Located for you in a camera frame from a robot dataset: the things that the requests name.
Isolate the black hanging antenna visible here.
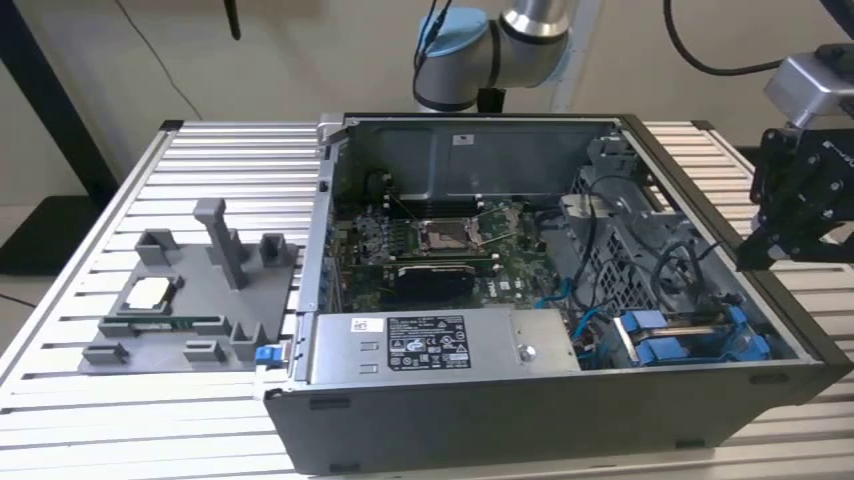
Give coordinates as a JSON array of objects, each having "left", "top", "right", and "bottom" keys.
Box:
[{"left": 221, "top": 0, "right": 243, "bottom": 41}]

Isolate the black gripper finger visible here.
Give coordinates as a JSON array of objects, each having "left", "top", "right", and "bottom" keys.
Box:
[
  {"left": 735, "top": 127, "right": 800, "bottom": 274},
  {"left": 788, "top": 199, "right": 854, "bottom": 264}
]

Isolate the green RAM stick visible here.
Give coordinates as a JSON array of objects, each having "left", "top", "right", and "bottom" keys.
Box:
[{"left": 129, "top": 314, "right": 223, "bottom": 332}]

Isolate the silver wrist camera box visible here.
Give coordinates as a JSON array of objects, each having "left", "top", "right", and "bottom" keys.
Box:
[{"left": 762, "top": 43, "right": 854, "bottom": 132}]

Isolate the thin blue wire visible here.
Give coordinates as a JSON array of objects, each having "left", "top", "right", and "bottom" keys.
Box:
[{"left": 535, "top": 277, "right": 576, "bottom": 307}]

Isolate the grey metal disk bay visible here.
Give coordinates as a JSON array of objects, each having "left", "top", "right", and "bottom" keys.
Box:
[{"left": 551, "top": 164, "right": 735, "bottom": 314}]

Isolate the grey parts rack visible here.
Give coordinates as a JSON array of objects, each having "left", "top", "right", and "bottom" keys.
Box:
[{"left": 77, "top": 198, "right": 308, "bottom": 375}]

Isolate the black frame post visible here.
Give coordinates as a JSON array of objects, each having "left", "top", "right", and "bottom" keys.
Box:
[{"left": 0, "top": 0, "right": 122, "bottom": 201}]

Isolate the black disk wire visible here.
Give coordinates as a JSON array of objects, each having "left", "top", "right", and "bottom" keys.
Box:
[
  {"left": 680, "top": 239, "right": 728, "bottom": 306},
  {"left": 651, "top": 242, "right": 692, "bottom": 309}
]

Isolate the thin wall cable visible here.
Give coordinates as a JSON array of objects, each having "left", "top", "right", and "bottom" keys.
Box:
[{"left": 113, "top": 0, "right": 202, "bottom": 121}]

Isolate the black floor base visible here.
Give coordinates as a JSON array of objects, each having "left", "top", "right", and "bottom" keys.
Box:
[{"left": 0, "top": 194, "right": 102, "bottom": 276}]

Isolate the green motherboard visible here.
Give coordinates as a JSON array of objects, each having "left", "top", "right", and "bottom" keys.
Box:
[{"left": 329, "top": 199, "right": 569, "bottom": 314}]

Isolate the metal socket cover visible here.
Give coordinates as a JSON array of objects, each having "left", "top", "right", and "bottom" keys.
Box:
[{"left": 473, "top": 207, "right": 523, "bottom": 246}]

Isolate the black graphics card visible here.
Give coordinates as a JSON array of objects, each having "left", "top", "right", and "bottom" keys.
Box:
[{"left": 383, "top": 262, "right": 480, "bottom": 305}]

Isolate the thin wire locking lever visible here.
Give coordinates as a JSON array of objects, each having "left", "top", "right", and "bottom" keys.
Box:
[{"left": 391, "top": 196, "right": 423, "bottom": 225}]

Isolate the silver power supply unit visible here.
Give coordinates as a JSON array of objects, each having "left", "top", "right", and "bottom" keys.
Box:
[{"left": 308, "top": 308, "right": 579, "bottom": 386}]

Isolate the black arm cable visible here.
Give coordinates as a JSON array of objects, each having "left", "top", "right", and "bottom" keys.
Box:
[{"left": 412, "top": 0, "right": 449, "bottom": 66}]

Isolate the black open PC case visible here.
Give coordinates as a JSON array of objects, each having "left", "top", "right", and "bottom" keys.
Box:
[{"left": 252, "top": 112, "right": 854, "bottom": 476}]

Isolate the long black wire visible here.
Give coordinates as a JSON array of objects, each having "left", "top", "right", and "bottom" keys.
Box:
[{"left": 571, "top": 174, "right": 642, "bottom": 306}]

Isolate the blue flat wire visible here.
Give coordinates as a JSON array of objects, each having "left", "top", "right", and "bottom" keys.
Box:
[{"left": 571, "top": 299, "right": 621, "bottom": 352}]

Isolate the thick black camera cable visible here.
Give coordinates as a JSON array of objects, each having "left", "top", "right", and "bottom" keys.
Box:
[{"left": 662, "top": 0, "right": 802, "bottom": 77}]

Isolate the CPU socket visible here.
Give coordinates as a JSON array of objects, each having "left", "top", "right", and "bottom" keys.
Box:
[{"left": 416, "top": 219, "right": 487, "bottom": 256}]

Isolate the silver CPU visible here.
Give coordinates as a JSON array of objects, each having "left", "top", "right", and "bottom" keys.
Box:
[{"left": 124, "top": 276, "right": 180, "bottom": 312}]

